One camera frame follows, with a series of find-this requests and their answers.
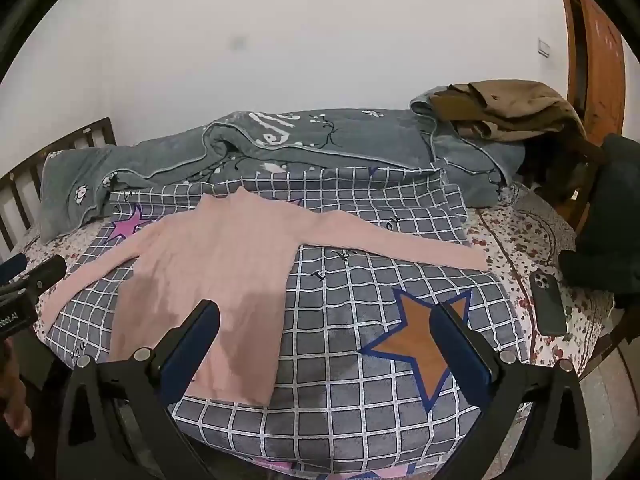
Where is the dark wooden headboard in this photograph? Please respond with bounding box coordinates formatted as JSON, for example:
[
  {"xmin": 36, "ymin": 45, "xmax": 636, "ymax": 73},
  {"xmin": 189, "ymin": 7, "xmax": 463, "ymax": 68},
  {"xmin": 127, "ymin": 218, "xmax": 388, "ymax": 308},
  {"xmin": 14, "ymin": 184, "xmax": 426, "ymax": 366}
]
[{"xmin": 0, "ymin": 117, "xmax": 119, "ymax": 252}]

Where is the black smartphone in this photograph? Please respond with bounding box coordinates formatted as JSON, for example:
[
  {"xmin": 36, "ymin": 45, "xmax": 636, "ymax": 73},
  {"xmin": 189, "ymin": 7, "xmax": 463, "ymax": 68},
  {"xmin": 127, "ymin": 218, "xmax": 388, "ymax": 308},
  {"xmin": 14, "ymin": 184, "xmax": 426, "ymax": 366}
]
[{"xmin": 528, "ymin": 269, "xmax": 569, "ymax": 337}]

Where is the floral bed sheet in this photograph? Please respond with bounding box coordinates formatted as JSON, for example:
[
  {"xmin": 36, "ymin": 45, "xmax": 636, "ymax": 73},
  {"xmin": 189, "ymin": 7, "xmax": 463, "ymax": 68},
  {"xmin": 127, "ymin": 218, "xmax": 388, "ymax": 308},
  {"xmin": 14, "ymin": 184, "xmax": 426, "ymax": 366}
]
[{"xmin": 10, "ymin": 180, "xmax": 617, "ymax": 392}]

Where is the brown jacket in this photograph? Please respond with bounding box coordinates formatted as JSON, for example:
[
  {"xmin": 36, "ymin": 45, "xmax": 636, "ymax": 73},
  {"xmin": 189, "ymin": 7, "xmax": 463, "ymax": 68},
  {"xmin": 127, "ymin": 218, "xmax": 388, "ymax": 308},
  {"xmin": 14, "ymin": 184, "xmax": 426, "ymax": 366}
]
[{"xmin": 430, "ymin": 80, "xmax": 589, "ymax": 144}]

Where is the grey checked star blanket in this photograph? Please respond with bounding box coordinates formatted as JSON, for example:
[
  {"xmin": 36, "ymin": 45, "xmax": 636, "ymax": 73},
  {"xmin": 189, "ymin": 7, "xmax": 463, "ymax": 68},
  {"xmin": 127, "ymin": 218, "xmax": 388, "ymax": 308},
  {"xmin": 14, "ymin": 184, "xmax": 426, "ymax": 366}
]
[{"xmin": 47, "ymin": 162, "xmax": 524, "ymax": 480}]

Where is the wooden door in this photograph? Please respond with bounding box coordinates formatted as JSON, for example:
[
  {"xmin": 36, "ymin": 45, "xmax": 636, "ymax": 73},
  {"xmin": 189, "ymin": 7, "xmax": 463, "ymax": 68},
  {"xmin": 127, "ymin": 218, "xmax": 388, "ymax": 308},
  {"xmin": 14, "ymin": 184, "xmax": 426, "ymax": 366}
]
[{"xmin": 554, "ymin": 0, "xmax": 629, "ymax": 137}]

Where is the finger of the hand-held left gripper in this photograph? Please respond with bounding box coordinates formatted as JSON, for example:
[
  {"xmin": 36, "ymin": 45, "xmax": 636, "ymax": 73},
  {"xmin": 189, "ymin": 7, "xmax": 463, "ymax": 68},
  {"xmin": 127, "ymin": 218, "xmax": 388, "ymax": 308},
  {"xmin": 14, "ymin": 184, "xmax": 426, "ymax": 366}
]
[
  {"xmin": 19, "ymin": 254, "xmax": 67, "ymax": 295},
  {"xmin": 0, "ymin": 253, "xmax": 29, "ymax": 284}
]

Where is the dark green garment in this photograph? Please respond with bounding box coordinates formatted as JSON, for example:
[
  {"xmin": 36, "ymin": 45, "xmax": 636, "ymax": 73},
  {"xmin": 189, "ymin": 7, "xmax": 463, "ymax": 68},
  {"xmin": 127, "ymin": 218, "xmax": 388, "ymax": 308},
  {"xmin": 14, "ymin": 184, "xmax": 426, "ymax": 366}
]
[{"xmin": 557, "ymin": 133, "xmax": 640, "ymax": 312}]

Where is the pink knit sweater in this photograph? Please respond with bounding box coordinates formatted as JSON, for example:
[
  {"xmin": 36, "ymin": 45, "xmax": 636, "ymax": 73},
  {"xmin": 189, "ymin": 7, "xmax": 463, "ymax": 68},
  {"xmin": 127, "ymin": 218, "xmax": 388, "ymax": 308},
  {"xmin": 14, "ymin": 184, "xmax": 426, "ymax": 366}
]
[{"xmin": 37, "ymin": 186, "xmax": 489, "ymax": 406}]

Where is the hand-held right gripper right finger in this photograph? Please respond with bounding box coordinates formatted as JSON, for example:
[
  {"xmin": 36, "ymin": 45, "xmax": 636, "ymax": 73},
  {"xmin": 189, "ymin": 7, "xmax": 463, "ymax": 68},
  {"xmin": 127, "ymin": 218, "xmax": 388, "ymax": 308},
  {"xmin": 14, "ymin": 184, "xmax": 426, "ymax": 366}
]
[{"xmin": 431, "ymin": 301, "xmax": 601, "ymax": 480}]

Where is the person's left hand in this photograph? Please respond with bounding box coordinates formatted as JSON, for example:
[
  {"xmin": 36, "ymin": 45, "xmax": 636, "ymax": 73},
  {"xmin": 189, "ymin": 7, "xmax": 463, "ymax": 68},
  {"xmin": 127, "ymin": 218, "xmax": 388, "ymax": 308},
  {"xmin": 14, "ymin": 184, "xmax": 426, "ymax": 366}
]
[{"xmin": 0, "ymin": 340, "xmax": 33, "ymax": 439}]

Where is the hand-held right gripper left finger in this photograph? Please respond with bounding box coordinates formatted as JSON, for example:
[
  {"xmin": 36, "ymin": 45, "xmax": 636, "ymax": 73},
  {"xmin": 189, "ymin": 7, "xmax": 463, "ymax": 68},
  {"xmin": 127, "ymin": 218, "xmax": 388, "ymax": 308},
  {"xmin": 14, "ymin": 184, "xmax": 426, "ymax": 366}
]
[{"xmin": 55, "ymin": 299, "xmax": 221, "ymax": 480}]

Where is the grey-green floral quilt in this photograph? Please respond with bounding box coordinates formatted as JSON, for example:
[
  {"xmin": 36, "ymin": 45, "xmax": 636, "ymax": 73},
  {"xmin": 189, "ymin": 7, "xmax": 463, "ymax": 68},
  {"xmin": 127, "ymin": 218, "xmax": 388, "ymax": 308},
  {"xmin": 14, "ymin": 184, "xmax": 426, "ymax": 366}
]
[{"xmin": 39, "ymin": 85, "xmax": 527, "ymax": 247}]

